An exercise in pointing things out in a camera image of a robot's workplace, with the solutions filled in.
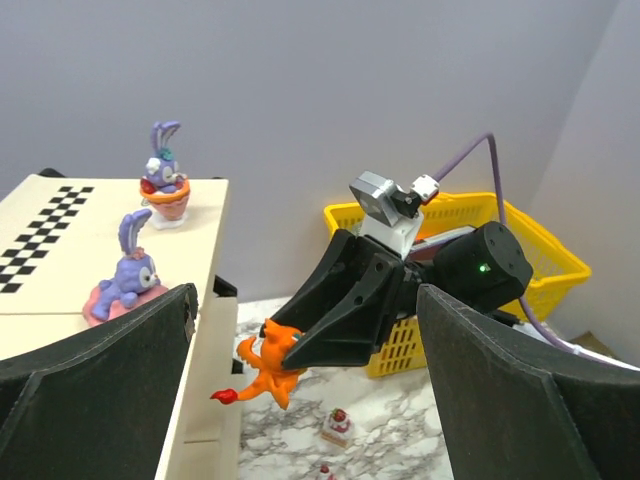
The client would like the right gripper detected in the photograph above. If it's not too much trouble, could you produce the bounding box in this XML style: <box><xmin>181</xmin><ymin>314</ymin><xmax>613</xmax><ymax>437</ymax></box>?
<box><xmin>271</xmin><ymin>229</ymin><xmax>435</xmax><ymax>370</ymax></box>

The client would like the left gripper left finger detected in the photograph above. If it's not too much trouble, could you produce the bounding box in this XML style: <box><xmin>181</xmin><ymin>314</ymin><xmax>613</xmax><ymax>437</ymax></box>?
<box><xmin>1</xmin><ymin>283</ymin><xmax>198</xmax><ymax>479</ymax></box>

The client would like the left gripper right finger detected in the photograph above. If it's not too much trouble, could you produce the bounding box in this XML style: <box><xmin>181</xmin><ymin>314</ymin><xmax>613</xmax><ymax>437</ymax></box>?
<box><xmin>417</xmin><ymin>285</ymin><xmax>639</xmax><ymax>479</ymax></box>

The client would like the orange dragon toy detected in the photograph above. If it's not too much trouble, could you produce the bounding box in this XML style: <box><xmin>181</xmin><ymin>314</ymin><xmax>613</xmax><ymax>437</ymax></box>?
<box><xmin>210</xmin><ymin>319</ymin><xmax>305</xmax><ymax>410</ymax></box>

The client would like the purple bunny donut toy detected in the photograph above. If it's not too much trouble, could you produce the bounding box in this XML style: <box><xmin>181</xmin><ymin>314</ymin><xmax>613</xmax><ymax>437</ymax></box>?
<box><xmin>82</xmin><ymin>208</ymin><xmax>168</xmax><ymax>326</ymax></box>

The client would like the purple bunny cupcake toy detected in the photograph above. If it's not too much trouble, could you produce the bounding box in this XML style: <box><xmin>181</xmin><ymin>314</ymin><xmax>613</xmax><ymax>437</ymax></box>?
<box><xmin>139</xmin><ymin>121</ymin><xmax>191</xmax><ymax>230</ymax></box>

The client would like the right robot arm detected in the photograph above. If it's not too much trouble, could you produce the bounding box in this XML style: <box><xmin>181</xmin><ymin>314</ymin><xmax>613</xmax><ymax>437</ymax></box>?
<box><xmin>272</xmin><ymin>221</ymin><xmax>533</xmax><ymax>370</ymax></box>

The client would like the beige tiered shelf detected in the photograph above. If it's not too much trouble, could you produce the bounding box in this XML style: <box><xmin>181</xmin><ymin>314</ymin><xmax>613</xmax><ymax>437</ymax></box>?
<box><xmin>1</xmin><ymin>175</ymin><xmax>240</xmax><ymax>479</ymax></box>

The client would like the yellow plastic basket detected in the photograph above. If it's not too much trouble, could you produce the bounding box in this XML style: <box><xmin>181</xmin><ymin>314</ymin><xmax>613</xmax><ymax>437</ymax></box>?
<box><xmin>322</xmin><ymin>191</ymin><xmax>593</xmax><ymax>379</ymax></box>

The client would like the purple box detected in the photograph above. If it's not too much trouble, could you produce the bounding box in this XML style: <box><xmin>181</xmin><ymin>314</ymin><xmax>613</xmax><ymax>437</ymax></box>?
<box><xmin>408</xmin><ymin>225</ymin><xmax>476</xmax><ymax>261</ymax></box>

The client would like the strawberry cake slice toy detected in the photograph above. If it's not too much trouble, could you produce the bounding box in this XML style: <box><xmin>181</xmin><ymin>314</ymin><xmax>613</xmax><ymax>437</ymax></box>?
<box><xmin>321</xmin><ymin>408</ymin><xmax>355</xmax><ymax>448</ymax></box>

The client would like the pink bear toy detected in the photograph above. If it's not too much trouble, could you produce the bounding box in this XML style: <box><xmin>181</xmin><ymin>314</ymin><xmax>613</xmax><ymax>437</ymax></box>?
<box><xmin>315</xmin><ymin>464</ymin><xmax>337</xmax><ymax>480</ymax></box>

